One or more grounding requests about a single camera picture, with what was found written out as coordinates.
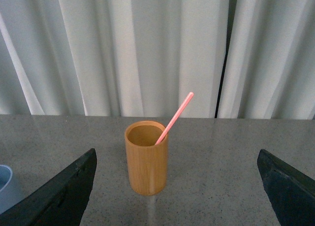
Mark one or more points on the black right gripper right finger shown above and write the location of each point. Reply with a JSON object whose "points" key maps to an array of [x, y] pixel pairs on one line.
{"points": [[291, 192]]}

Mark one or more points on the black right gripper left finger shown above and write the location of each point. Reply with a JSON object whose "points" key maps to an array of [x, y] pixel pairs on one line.
{"points": [[61, 201]]}

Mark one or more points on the blue plastic cup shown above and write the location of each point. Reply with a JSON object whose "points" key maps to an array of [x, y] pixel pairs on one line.
{"points": [[10, 189]]}

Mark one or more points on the bamboo wooden chopstick holder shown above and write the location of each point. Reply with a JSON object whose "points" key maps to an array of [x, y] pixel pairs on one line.
{"points": [[146, 161]]}

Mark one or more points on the white pleated curtain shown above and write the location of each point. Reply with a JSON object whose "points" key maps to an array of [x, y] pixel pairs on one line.
{"points": [[240, 58]]}

